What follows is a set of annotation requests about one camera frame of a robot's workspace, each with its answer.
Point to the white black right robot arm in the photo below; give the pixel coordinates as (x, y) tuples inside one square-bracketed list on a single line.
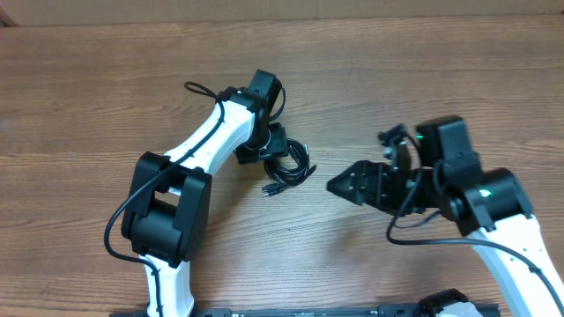
[(438, 169)]

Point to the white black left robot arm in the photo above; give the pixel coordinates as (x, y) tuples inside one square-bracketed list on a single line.
[(166, 213)]

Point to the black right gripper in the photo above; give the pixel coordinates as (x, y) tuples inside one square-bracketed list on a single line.
[(361, 175)]

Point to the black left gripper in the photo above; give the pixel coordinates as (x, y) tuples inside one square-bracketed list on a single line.
[(278, 144)]

